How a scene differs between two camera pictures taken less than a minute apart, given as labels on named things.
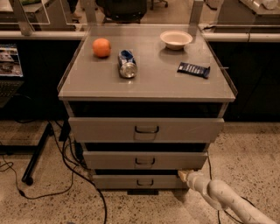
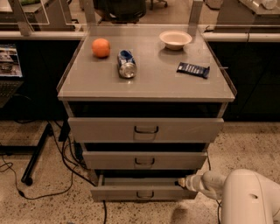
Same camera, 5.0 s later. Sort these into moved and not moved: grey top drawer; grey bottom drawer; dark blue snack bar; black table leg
Moved: grey bottom drawer
Not moved: black table leg; grey top drawer; dark blue snack bar
